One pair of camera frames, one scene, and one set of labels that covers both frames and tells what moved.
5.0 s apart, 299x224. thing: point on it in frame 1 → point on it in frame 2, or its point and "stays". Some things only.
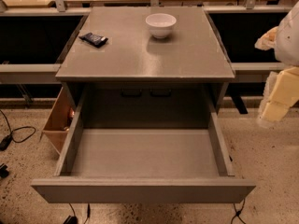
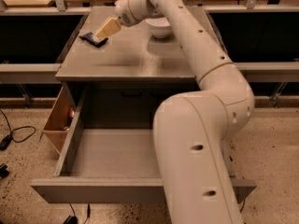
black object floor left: (4, 172) stays
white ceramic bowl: (160, 24) stays
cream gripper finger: (267, 41) → (97, 39)
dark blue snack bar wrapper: (93, 39) stays
